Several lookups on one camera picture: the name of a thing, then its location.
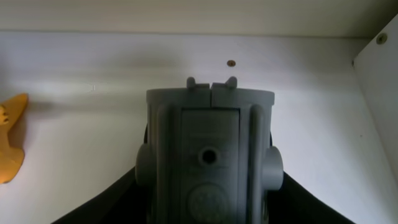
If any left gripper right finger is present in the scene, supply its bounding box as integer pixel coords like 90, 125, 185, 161
266, 172, 357, 224

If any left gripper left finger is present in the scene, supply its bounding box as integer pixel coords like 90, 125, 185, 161
51, 166, 150, 224

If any grey and yellow toy truck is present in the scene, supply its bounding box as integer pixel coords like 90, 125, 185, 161
134, 75, 285, 224

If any white shelf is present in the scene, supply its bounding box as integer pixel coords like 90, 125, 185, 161
0, 0, 398, 224

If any yellow rubber duck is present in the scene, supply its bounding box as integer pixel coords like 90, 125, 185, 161
0, 93, 30, 185

